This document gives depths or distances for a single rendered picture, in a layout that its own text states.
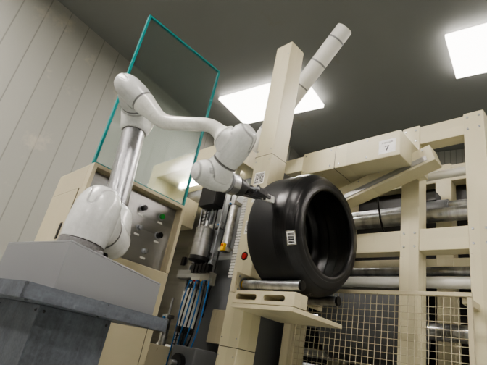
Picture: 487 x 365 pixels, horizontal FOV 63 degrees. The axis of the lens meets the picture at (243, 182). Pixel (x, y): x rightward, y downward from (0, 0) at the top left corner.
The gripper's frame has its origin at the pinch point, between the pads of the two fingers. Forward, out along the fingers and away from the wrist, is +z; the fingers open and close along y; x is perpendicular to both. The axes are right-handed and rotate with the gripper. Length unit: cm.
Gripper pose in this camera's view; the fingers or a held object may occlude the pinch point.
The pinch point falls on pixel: (268, 198)
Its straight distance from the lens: 175.9
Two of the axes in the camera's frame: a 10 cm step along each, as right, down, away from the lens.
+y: -7.1, 1.6, 6.9
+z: 7.0, 2.8, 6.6
